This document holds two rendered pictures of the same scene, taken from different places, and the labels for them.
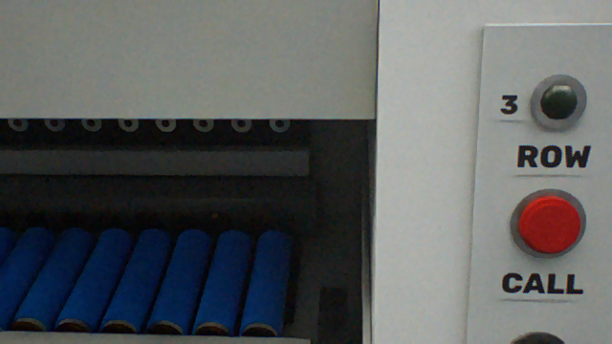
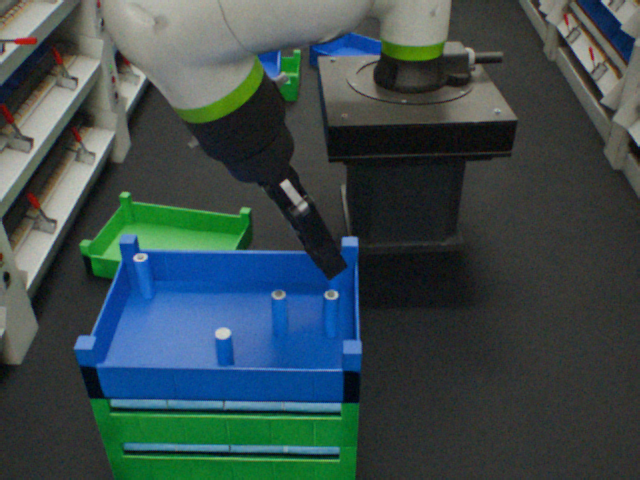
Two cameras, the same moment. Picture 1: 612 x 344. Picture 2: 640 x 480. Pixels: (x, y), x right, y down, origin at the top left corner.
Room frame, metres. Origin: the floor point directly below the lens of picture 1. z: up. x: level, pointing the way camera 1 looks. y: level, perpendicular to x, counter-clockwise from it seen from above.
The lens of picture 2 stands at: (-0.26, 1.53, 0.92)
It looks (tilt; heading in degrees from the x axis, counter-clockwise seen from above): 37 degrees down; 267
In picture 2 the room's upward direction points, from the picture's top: straight up
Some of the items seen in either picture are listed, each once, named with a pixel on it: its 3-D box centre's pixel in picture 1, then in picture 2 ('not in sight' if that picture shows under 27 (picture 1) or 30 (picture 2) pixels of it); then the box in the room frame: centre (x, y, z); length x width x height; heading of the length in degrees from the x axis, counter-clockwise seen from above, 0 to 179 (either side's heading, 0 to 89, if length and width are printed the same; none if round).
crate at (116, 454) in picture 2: not in sight; (241, 400); (-0.18, 0.94, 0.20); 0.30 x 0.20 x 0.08; 176
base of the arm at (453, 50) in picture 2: not in sight; (438, 62); (-0.56, 0.26, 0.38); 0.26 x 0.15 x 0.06; 3
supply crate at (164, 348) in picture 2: not in sight; (231, 312); (-0.18, 0.94, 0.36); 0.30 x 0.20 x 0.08; 176
